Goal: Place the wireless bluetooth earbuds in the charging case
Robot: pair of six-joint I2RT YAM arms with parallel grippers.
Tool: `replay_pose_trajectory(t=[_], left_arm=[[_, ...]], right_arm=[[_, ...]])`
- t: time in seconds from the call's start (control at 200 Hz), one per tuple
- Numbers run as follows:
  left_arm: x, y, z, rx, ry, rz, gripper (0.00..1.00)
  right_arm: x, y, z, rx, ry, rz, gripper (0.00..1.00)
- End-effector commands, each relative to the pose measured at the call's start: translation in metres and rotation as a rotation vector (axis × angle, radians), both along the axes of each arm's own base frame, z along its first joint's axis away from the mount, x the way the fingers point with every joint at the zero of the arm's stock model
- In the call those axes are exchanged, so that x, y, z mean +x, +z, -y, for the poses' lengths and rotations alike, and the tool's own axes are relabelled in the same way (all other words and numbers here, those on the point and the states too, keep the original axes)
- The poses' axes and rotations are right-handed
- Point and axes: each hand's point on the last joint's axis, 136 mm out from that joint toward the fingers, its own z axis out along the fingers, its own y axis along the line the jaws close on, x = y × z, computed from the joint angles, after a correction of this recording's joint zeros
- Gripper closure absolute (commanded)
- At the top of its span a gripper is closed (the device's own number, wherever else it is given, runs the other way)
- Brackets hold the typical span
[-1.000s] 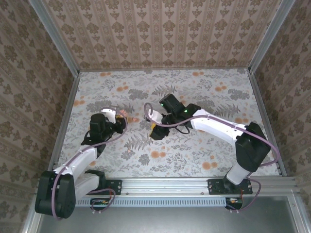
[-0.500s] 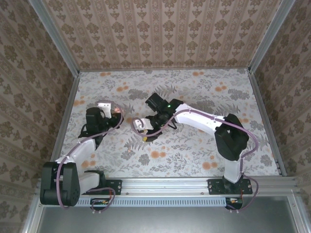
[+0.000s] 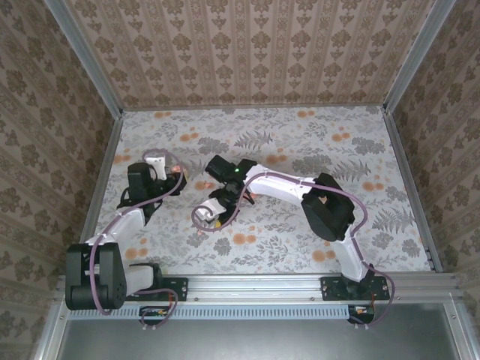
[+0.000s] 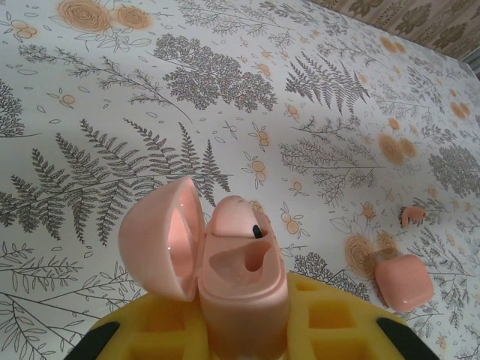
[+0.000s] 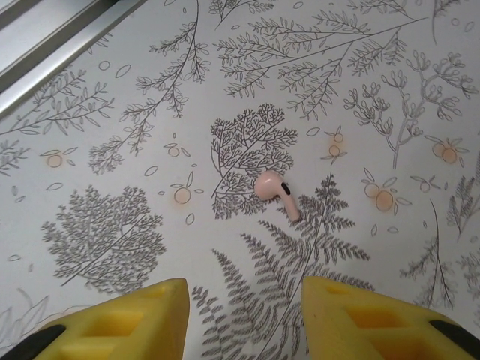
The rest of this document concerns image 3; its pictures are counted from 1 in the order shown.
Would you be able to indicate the light pink oval charging case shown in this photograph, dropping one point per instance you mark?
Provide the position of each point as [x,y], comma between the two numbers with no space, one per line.
[176,170]

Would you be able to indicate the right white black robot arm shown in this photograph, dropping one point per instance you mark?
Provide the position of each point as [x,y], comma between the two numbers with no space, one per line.
[330,210]

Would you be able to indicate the aluminium frame bar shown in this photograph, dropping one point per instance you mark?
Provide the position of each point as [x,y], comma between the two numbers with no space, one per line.
[462,337]
[52,337]

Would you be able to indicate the thin aluminium table rail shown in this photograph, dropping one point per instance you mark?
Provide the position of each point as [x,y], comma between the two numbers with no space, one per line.
[255,108]

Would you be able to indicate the aluminium frame post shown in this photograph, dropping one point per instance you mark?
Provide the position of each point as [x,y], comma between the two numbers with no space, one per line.
[85,56]
[418,56]

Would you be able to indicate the grey metal sheet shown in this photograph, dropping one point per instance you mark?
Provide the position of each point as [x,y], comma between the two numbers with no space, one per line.
[255,341]

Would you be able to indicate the aluminium table side rail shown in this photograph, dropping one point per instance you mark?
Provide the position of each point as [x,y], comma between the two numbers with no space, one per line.
[411,187]
[100,187]

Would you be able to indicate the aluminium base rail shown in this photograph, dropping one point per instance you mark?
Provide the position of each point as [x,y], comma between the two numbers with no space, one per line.
[255,287]

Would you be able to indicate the floral patterned table cover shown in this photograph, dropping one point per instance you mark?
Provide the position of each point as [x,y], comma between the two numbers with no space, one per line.
[225,123]

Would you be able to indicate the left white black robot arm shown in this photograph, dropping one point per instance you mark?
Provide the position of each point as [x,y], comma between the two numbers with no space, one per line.
[123,228]

